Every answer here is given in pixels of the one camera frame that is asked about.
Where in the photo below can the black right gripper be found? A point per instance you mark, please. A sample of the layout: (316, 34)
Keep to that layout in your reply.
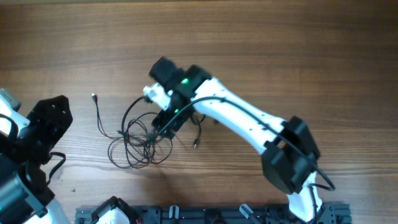
(170, 123)

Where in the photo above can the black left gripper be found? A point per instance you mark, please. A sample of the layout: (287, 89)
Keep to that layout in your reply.
(46, 114)

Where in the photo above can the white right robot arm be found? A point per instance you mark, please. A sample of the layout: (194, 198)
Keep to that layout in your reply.
(287, 149)

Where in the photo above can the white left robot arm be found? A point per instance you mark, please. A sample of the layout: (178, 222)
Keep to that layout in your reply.
(28, 161)

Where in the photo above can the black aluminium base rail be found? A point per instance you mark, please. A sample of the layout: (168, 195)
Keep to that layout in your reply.
(330, 213)

